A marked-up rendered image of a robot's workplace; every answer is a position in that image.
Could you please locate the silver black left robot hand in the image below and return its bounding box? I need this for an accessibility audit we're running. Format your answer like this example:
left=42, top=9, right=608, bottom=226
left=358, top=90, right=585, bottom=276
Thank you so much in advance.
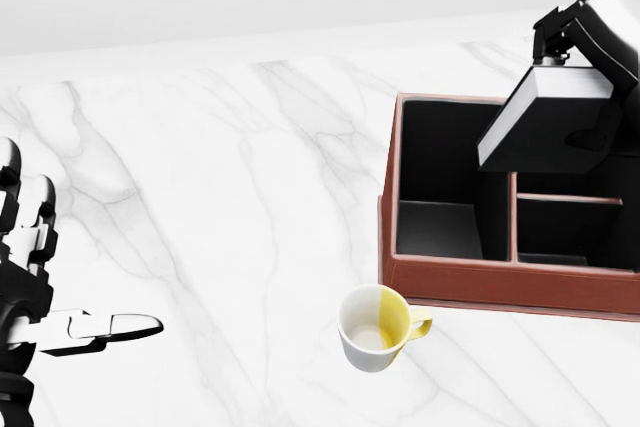
left=0, top=136, right=165, bottom=377

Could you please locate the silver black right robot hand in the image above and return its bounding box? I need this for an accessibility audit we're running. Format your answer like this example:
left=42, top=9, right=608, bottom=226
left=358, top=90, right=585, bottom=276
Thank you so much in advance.
left=531, top=0, right=640, bottom=159

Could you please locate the black book with white pages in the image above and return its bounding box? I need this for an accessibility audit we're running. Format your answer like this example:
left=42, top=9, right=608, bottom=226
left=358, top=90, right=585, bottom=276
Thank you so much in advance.
left=476, top=65, right=626, bottom=176

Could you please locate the red-brown desk caddy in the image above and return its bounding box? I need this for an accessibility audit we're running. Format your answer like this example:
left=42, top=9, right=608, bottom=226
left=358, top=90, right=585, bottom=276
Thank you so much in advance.
left=377, top=92, right=640, bottom=323

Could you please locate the white and yellow mug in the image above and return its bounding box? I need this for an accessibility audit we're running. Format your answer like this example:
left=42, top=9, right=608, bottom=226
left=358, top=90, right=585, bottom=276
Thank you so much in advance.
left=336, top=283, right=434, bottom=375

